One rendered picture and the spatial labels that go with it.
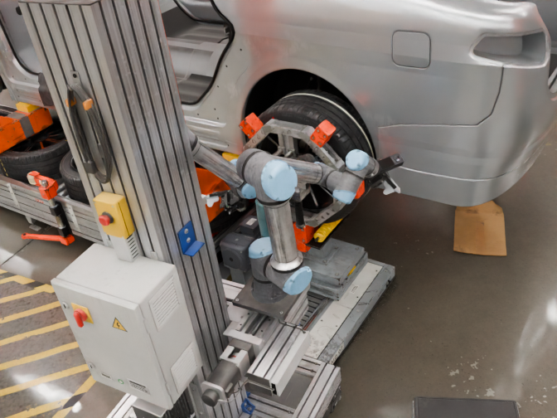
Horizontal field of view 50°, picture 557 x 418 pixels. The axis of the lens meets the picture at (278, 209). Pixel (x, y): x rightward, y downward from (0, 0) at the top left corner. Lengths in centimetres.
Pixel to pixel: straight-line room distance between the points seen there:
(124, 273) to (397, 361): 166
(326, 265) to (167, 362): 153
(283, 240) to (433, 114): 99
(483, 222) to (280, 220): 227
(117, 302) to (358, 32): 152
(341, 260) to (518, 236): 117
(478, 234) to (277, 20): 189
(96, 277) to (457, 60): 158
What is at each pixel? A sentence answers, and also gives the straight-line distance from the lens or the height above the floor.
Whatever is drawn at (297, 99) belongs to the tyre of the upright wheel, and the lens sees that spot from 291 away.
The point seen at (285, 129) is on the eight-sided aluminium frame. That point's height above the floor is 111.
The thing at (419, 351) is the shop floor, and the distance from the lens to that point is 319.
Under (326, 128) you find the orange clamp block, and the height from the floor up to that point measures 114.
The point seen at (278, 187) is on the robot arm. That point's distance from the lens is 183.
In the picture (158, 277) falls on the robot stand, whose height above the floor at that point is 123.
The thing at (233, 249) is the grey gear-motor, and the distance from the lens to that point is 327.
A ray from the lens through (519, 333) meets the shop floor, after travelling 335.
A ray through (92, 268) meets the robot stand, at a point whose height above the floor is 123.
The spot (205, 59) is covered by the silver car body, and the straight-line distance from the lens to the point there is 438.
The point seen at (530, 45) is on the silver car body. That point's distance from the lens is 270.
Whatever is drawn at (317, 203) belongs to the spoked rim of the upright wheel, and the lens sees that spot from 307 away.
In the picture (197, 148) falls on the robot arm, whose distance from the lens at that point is 230.
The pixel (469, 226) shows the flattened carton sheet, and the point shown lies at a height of 1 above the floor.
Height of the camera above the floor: 239
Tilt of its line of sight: 35 degrees down
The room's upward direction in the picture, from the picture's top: 8 degrees counter-clockwise
